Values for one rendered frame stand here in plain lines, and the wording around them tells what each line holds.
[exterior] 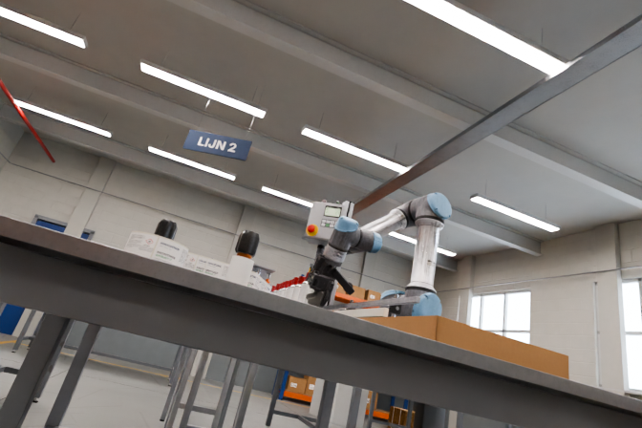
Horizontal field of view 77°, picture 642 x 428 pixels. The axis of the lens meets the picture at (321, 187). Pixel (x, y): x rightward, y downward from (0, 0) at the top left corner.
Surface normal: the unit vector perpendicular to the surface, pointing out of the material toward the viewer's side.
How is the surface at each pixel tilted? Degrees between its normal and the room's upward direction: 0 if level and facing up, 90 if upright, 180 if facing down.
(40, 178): 90
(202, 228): 90
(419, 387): 90
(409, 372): 90
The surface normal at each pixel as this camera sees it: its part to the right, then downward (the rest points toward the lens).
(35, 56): 0.34, -0.30
